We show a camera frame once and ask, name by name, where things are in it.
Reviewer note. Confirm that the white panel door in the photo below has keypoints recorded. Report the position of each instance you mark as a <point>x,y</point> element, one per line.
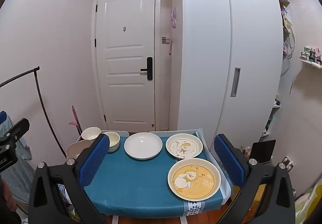
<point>125,63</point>

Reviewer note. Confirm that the cream ceramic bowl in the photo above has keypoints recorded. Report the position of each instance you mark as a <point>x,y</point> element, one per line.
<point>113,140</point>

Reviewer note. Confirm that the black metal clothes rack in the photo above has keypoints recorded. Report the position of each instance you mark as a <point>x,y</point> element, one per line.
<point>41,98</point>

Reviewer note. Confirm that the pink hanging ornament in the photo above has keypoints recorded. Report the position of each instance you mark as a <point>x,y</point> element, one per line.
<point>173,18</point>

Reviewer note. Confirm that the blue tablecloth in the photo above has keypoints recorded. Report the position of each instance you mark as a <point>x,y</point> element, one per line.
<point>133,181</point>

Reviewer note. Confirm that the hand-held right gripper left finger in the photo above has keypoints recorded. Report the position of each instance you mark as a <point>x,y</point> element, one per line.
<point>95,158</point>

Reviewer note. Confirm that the yellow duck print plate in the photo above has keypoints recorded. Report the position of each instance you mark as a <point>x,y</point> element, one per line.
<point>194,179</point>

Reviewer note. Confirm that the white ceramic bowl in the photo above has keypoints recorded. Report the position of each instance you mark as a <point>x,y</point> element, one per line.
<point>90,134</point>

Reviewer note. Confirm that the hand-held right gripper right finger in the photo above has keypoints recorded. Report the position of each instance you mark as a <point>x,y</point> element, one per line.
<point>227,161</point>

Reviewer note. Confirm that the grey light switch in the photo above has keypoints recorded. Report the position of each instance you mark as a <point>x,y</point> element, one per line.
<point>165,39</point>

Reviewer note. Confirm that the white wall shelf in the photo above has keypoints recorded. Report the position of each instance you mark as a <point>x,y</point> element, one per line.
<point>310,62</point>

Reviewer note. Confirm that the grey blue hanging cloth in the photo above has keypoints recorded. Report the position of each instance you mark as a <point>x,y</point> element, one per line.
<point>17,173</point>

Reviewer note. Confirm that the open white shelving unit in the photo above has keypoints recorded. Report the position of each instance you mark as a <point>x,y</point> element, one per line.
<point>273,118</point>

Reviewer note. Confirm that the yellow green blanket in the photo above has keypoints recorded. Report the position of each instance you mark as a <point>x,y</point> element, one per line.
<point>308,201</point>

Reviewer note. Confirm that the plain white plate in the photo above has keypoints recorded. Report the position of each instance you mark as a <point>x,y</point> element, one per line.
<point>143,145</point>

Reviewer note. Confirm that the black laptop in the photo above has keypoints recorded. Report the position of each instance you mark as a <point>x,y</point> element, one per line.
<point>263,151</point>

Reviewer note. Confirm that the white wardrobe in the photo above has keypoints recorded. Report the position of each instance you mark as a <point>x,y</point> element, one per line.
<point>206,50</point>

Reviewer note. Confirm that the pink broom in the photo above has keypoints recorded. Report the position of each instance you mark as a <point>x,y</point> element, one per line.
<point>75,119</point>

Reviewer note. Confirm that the white duck print plate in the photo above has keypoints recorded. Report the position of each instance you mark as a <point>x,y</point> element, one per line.
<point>184,149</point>

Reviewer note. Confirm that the wall power socket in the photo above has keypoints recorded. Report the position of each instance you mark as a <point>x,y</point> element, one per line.
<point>288,163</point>

